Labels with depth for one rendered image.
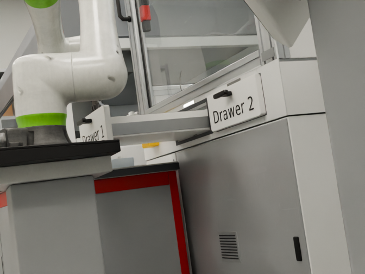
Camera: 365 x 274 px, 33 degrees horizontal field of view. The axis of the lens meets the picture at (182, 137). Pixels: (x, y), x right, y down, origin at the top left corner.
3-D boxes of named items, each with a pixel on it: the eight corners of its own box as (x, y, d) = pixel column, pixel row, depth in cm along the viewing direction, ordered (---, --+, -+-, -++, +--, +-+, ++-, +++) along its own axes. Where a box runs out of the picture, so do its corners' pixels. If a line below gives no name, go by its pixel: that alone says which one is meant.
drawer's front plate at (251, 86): (260, 114, 161) (254, 73, 162) (211, 131, 187) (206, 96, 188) (266, 114, 162) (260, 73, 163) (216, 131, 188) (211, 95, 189)
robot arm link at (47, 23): (62, 6, 190) (59, -21, 195) (24, 10, 188) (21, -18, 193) (73, 73, 222) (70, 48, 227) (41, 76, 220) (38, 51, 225)
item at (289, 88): (286, 114, 153) (277, 57, 155) (145, 160, 246) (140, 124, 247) (542, 93, 192) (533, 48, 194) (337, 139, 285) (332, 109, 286)
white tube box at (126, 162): (100, 171, 210) (98, 160, 210) (94, 173, 218) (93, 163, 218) (134, 167, 215) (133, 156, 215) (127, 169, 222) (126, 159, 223)
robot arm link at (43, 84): (76, 122, 154) (70, 47, 155) (12, 127, 152) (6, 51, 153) (79, 127, 167) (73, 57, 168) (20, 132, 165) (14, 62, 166)
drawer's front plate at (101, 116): (108, 142, 176) (103, 104, 177) (82, 154, 202) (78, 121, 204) (113, 142, 177) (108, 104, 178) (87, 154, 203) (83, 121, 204)
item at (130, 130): (111, 137, 179) (108, 117, 179) (88, 149, 202) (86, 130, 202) (232, 126, 195) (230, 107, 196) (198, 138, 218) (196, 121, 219)
